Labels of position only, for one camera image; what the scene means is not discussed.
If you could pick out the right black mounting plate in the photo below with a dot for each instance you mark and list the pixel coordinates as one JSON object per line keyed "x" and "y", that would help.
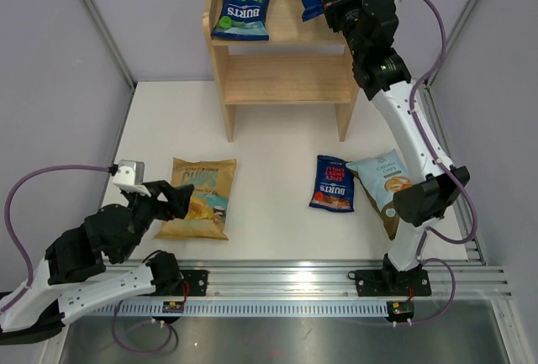
{"x": 383, "y": 283}

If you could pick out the wooden two-tier shelf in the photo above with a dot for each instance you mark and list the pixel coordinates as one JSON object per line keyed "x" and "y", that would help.
{"x": 289, "y": 68}

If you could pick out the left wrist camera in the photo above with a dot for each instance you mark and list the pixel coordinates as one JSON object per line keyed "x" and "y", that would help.
{"x": 129, "y": 177}

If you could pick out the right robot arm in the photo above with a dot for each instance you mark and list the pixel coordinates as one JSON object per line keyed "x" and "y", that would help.
{"x": 436, "y": 183}

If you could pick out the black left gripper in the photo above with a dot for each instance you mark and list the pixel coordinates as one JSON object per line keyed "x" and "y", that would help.
{"x": 177, "y": 197}

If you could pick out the tan kettle chips bag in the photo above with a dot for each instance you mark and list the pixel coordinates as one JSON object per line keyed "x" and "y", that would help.
{"x": 208, "y": 206}

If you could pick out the blue sea salt vinegar bag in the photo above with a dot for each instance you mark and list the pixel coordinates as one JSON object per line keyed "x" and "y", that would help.
{"x": 242, "y": 20}

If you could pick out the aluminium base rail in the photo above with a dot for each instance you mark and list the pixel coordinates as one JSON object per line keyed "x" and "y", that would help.
{"x": 279, "y": 280}

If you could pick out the light blue cassava chips bag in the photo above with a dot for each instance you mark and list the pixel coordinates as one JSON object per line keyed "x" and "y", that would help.
{"x": 381, "y": 177}

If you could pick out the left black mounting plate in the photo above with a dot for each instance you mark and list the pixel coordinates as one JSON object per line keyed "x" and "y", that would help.
{"x": 194, "y": 281}

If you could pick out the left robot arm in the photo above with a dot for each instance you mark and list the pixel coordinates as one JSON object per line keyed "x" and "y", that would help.
{"x": 63, "y": 290}

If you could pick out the white slotted cable duct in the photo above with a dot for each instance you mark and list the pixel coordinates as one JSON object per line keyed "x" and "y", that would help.
{"x": 256, "y": 309}

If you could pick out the black mounting plate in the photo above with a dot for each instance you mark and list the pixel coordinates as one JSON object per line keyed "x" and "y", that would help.
{"x": 194, "y": 281}
{"x": 383, "y": 283}

